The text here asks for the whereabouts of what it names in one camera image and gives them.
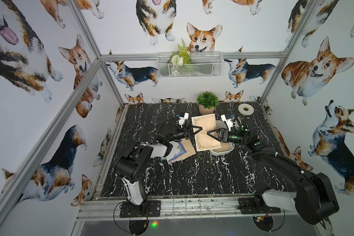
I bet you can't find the tan stationery paper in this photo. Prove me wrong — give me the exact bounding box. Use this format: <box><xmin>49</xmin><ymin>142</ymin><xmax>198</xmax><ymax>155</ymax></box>
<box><xmin>191</xmin><ymin>114</ymin><xmax>221</xmax><ymax>151</ymax></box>
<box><xmin>177</xmin><ymin>139</ymin><xmax>196</xmax><ymax>161</ymax></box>

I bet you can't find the blue bordered floral paper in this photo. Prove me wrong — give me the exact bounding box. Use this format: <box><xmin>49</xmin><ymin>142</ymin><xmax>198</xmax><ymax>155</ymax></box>
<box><xmin>166</xmin><ymin>142</ymin><xmax>188</xmax><ymax>164</ymax></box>

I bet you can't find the white storage box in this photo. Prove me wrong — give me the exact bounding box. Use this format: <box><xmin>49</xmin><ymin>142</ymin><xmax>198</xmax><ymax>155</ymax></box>
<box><xmin>209</xmin><ymin>121</ymin><xmax>235</xmax><ymax>156</ymax></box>

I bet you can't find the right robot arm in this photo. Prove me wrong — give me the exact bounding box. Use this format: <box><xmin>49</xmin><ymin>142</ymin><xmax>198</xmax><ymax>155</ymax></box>
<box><xmin>207</xmin><ymin>115</ymin><xmax>339</xmax><ymax>225</ymax></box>

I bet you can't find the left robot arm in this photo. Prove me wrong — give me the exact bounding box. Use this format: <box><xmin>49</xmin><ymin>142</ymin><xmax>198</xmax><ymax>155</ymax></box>
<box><xmin>114</xmin><ymin>124</ymin><xmax>203</xmax><ymax>208</ymax></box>

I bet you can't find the white tape roll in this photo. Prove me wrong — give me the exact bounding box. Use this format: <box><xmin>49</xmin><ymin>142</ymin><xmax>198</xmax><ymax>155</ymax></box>
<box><xmin>238</xmin><ymin>103</ymin><xmax>254</xmax><ymax>116</ymax></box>

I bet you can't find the potted green plant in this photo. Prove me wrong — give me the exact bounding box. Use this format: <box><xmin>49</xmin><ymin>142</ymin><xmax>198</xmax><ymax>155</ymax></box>
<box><xmin>197</xmin><ymin>91</ymin><xmax>219</xmax><ymax>115</ymax></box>

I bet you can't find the artificial fern and flower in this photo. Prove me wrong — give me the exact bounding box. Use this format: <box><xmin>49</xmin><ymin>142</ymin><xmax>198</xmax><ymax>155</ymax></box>
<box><xmin>168</xmin><ymin>39</ymin><xmax>191</xmax><ymax>76</ymax></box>

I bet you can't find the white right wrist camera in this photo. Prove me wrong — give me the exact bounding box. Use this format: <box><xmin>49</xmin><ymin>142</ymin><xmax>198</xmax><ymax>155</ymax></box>
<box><xmin>221</xmin><ymin>114</ymin><xmax>235</xmax><ymax>131</ymax></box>

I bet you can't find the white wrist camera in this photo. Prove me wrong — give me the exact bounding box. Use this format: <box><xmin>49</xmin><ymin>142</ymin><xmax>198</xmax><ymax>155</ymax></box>
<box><xmin>178</xmin><ymin>113</ymin><xmax>189</xmax><ymax>128</ymax></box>
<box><xmin>221</xmin><ymin>114</ymin><xmax>235</xmax><ymax>131</ymax></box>

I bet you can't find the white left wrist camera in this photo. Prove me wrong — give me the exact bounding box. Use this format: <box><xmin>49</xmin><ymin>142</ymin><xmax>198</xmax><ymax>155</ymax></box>
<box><xmin>178</xmin><ymin>113</ymin><xmax>189</xmax><ymax>128</ymax></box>

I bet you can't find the white wire wall basket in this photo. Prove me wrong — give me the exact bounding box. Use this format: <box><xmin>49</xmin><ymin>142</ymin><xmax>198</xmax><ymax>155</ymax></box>
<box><xmin>157</xmin><ymin>52</ymin><xmax>224</xmax><ymax>78</ymax></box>

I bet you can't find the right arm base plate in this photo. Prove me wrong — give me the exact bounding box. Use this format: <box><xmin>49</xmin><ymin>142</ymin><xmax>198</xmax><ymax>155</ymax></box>
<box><xmin>238</xmin><ymin>196</ymin><xmax>281</xmax><ymax>214</ymax></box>

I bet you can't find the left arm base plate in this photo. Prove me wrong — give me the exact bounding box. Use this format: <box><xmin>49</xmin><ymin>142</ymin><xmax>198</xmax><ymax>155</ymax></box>
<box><xmin>120</xmin><ymin>200</ymin><xmax>161</xmax><ymax>218</ymax></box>

